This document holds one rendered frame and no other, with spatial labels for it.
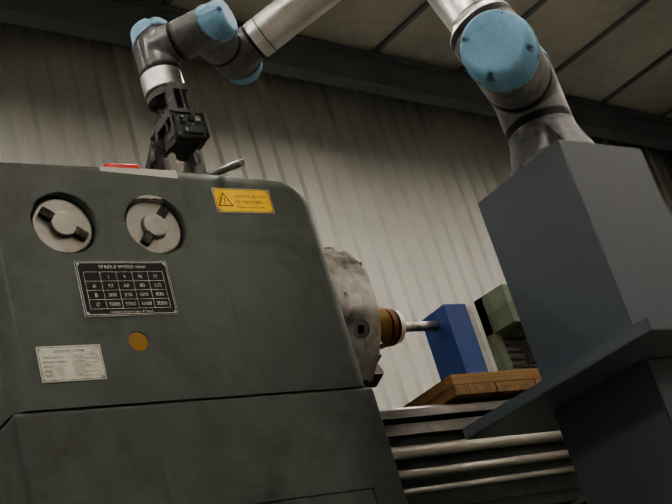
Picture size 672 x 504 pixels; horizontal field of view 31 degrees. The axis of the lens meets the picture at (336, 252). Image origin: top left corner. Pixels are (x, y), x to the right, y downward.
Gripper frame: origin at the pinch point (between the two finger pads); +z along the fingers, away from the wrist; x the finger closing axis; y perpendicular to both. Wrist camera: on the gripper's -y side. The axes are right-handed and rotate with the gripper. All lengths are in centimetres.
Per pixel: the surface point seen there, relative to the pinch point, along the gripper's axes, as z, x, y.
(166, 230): 14.1, -13.6, 13.8
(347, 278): 17.3, 26.9, 3.3
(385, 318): 20.2, 42.2, -7.9
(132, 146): -491, 413, -719
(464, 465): 54, 39, 4
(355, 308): 23.3, 26.6, 3.3
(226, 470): 53, -13, 14
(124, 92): -551, 417, -715
